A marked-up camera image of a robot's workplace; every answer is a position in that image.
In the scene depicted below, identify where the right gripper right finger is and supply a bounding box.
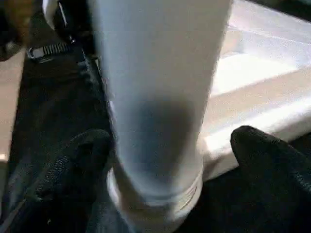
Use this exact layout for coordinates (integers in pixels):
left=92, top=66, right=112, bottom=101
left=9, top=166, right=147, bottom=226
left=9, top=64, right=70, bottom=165
left=229, top=125, right=311, bottom=233

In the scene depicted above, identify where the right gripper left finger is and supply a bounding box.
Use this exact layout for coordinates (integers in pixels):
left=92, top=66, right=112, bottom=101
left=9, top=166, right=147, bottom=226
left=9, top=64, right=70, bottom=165
left=7, top=128, right=113, bottom=233

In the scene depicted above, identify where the white plastic table leg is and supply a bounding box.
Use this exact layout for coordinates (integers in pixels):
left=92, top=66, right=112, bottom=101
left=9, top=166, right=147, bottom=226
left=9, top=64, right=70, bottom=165
left=91, top=0, right=234, bottom=219

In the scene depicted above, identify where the white plastic table top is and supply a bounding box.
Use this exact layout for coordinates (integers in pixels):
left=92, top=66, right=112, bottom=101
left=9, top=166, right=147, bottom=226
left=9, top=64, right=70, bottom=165
left=106, top=0, right=311, bottom=219

